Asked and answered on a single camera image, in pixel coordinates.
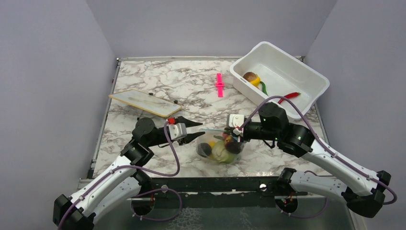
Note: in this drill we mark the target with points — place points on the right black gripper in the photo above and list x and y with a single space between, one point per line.
230 131

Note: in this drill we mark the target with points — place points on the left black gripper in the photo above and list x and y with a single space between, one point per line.
189 138

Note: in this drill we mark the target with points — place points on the dark maroon plum toy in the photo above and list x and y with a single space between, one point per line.
233 146

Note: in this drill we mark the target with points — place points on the clear zip top bag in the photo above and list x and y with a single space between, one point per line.
215 135

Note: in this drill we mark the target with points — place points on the green cabbage toy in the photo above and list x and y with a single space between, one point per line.
221 155

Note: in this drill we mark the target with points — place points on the dark avocado toy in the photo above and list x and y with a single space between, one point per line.
204 149

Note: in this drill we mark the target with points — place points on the peach toy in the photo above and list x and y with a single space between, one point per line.
226 137

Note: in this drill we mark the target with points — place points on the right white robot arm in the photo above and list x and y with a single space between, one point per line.
360 188

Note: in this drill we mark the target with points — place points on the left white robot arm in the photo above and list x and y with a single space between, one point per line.
126 176

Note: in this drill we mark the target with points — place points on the pink plastic clip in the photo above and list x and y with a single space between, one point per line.
219 85

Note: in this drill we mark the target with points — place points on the green cucumber toy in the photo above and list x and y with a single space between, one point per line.
263 88

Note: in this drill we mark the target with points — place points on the yellow banana toy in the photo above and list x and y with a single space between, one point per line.
255 80

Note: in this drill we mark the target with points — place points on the red chili pepper toy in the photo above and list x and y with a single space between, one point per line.
289 96

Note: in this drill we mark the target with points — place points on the white plastic bin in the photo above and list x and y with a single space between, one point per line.
281 73

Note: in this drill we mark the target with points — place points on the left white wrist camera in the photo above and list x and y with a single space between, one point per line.
177 130

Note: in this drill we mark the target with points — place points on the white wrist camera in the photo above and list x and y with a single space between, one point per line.
177 130
234 120

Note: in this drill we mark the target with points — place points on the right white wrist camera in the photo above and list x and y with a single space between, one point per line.
234 120

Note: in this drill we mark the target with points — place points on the black metal base rail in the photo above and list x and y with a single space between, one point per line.
211 192

